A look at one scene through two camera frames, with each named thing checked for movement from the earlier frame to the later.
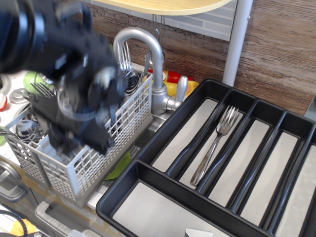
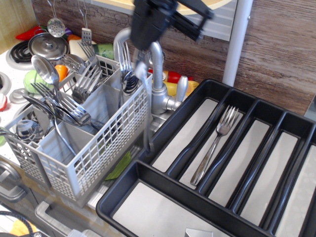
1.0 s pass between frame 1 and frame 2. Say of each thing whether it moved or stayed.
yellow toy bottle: stayed
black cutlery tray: stayed
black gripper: moved
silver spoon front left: stayed
